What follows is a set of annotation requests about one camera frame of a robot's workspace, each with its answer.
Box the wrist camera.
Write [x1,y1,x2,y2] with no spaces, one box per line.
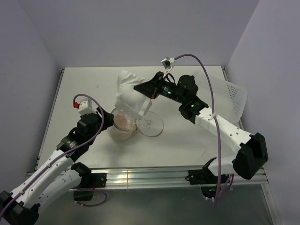
[73,98,96,116]
[161,57,175,78]

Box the clear plastic perforated basket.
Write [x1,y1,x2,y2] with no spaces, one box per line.
[192,71,248,124]

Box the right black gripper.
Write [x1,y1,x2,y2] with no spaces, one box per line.
[134,71,186,105]

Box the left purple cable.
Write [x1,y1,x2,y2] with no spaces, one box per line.
[0,93,105,211]

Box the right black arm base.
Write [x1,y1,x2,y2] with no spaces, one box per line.
[185,157,234,202]

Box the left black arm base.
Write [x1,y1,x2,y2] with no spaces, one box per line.
[73,172,108,207]

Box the white garment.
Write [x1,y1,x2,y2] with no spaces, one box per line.
[115,70,152,120]

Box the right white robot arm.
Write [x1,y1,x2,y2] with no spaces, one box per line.
[134,72,268,183]

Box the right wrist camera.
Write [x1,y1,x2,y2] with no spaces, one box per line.
[161,57,175,78]

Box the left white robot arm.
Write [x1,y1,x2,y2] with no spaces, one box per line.
[0,109,114,225]

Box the pink bra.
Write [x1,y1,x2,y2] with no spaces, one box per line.
[114,114,134,130]

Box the white mesh laundry bag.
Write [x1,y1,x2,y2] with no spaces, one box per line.
[107,108,164,142]

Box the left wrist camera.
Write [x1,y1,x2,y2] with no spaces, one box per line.
[73,98,96,116]

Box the aluminium rail frame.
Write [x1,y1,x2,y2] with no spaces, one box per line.
[14,67,282,225]

